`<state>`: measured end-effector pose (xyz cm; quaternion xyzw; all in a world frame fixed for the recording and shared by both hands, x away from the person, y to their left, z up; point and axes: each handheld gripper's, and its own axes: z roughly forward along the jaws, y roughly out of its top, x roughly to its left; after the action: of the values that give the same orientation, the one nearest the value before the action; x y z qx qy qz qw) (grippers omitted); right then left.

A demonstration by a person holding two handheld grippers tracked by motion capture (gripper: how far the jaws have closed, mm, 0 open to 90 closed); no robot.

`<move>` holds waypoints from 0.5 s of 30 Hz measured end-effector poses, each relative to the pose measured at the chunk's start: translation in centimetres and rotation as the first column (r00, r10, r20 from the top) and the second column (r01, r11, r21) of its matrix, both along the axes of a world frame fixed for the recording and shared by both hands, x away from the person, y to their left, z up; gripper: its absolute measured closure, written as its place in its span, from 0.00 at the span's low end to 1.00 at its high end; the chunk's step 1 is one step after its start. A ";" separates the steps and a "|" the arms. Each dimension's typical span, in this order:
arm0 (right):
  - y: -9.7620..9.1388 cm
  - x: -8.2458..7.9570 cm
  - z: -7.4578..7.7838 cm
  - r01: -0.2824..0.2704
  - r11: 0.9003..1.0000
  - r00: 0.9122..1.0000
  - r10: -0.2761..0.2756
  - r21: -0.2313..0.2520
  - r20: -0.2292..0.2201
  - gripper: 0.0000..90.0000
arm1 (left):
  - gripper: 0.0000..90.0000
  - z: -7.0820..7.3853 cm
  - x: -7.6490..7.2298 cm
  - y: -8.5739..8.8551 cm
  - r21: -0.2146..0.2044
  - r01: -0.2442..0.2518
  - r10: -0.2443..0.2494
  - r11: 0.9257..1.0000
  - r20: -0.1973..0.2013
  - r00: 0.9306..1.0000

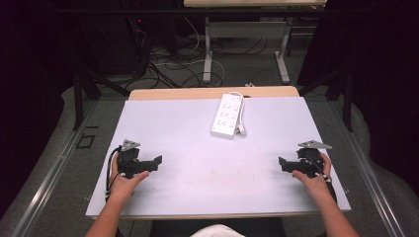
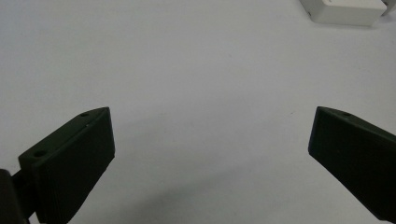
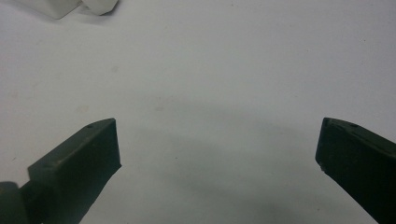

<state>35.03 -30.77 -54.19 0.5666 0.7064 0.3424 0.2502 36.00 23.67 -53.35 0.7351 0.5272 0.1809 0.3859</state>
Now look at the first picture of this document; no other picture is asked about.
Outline white metal frame desk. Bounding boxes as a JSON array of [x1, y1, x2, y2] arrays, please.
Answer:
[[183, 0, 328, 85]]

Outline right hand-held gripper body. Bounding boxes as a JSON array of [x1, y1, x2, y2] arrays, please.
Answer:
[[295, 139, 333, 180]]

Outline person's left hand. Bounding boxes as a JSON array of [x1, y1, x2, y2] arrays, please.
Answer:
[[108, 152, 151, 202]]

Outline tangle of floor cables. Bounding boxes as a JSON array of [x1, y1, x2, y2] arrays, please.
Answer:
[[126, 16, 269, 91]]

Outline aluminium floor rail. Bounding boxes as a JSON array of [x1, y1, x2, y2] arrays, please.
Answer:
[[11, 98, 99, 237], [327, 98, 407, 237]]

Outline white power strip cable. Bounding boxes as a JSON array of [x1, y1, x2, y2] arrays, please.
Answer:
[[227, 91, 248, 137]]

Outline white power strip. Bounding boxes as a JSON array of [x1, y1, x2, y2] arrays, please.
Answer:
[[209, 93, 245, 140]]

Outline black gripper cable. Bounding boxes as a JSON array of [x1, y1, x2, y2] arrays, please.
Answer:
[[304, 155, 338, 202], [104, 146, 123, 202]]

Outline person's dark trousers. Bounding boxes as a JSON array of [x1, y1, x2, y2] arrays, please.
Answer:
[[148, 217, 289, 237]]

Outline person's white shirt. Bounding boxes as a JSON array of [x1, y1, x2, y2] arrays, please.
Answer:
[[190, 223, 247, 237]]

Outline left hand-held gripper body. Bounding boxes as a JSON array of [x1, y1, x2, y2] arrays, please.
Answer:
[[117, 138, 142, 180]]

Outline black metal stand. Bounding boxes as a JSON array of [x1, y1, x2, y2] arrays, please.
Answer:
[[72, 64, 130, 131], [297, 65, 354, 133]]

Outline white table cover sheet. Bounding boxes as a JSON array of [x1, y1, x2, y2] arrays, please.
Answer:
[[85, 96, 352, 220]]

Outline person's right hand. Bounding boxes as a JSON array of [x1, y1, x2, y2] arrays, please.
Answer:
[[292, 152, 332, 199]]

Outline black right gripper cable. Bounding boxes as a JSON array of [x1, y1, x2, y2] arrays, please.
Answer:
[[304, 155, 338, 202]]

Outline dark computer tower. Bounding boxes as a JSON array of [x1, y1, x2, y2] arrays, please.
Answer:
[[80, 15, 150, 77]]

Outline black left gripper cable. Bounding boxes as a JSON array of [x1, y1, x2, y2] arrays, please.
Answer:
[[104, 146, 123, 202]]

